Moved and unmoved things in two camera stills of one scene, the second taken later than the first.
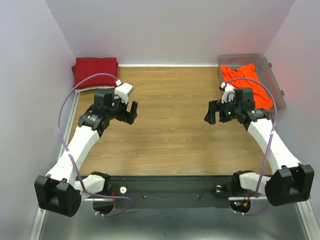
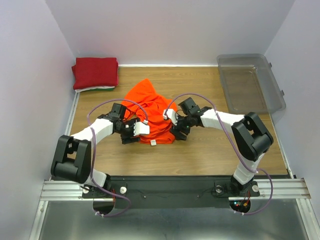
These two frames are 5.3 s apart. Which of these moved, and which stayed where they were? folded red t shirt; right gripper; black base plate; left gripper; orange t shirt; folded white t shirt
Moved: right gripper; left gripper; orange t shirt
Stayed: folded white t shirt; folded red t shirt; black base plate
